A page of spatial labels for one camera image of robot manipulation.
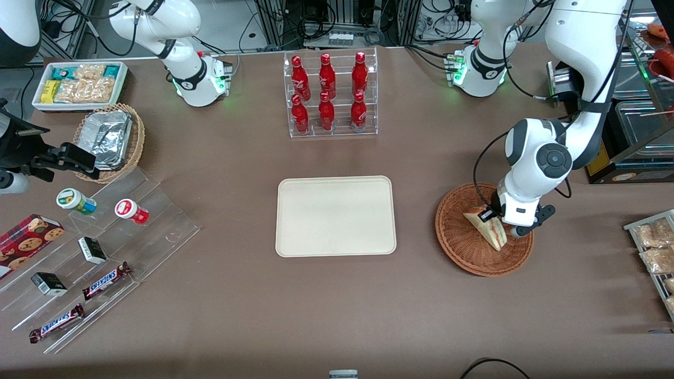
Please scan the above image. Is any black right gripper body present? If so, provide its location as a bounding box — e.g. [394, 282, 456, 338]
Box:
[0, 100, 61, 172]

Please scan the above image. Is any triangular sandwich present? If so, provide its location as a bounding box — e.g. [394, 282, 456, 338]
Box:
[463, 206, 509, 252]

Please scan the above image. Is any brown wicker basket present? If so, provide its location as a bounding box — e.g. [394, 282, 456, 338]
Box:
[435, 182, 534, 277]

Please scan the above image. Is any light wicker basket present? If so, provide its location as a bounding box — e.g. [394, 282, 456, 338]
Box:
[73, 103, 146, 185]

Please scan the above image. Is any beige plastic tray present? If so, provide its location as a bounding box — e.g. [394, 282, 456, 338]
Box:
[275, 175, 397, 258]

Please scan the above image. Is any silver foil wrapped packet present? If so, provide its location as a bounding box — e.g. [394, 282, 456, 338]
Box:
[79, 111, 132, 170]

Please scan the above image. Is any green sunflower lidded cup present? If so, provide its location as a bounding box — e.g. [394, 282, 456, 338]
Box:
[56, 188, 97, 216]

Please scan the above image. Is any clear rice cracker bag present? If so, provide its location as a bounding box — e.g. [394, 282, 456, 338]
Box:
[74, 64, 107, 81]
[54, 78, 116, 103]

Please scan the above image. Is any red lidded yogurt cup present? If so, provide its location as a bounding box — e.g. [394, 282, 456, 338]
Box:
[115, 198, 150, 225]

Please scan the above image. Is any small black carton box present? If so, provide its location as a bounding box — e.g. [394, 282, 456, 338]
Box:
[31, 272, 68, 296]
[78, 236, 107, 265]

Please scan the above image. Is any white plastic snack bin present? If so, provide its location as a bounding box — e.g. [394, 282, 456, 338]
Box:
[32, 61, 129, 113]

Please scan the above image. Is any red chocolate chip cookie box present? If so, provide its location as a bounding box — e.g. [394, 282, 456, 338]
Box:
[0, 214, 65, 280]

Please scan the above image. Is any clear acrylic stepped shelf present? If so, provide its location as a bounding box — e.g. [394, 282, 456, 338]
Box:
[0, 166, 202, 355]

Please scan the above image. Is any Snickers chocolate bar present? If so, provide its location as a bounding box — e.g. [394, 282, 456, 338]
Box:
[82, 262, 132, 301]
[28, 304, 85, 344]

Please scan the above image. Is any glass display case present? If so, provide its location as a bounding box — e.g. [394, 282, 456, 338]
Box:
[590, 100, 674, 185]

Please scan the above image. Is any red cola bottle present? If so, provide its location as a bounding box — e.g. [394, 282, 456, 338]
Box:
[318, 53, 336, 99]
[291, 55, 311, 102]
[350, 91, 368, 132]
[291, 94, 310, 134]
[318, 91, 335, 132]
[351, 51, 369, 98]

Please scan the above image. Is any clear acrylic bottle rack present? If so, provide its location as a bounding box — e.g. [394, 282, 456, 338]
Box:
[283, 47, 379, 139]

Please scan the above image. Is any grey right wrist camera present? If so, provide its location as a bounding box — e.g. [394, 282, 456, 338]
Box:
[0, 169, 31, 195]

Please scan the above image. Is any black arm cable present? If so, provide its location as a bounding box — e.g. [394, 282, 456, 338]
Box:
[472, 132, 573, 208]

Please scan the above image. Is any grey wire snack rack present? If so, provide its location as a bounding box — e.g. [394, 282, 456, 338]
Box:
[624, 210, 674, 322]

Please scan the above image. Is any black loose cable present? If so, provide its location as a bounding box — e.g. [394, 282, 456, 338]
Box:
[459, 358, 532, 379]

